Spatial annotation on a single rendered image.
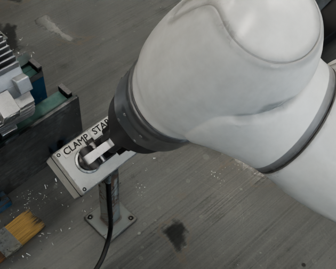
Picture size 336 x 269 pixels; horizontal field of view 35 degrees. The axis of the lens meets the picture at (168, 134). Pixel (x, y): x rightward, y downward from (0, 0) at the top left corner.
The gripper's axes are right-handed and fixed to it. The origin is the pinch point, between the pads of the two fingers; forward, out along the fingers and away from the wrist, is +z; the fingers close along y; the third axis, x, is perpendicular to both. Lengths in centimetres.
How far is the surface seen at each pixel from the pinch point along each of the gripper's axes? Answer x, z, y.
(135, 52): -14, 43, -38
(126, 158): 3.1, 4.8, -4.8
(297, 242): 34.6, 15.9, -26.2
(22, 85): -15.5, 14.9, -2.4
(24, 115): -12.3, 21.7, -1.8
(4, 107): -14.3, 16.1, 1.6
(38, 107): -13.2, 28.8, -6.9
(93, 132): -2.6, 4.7, -3.1
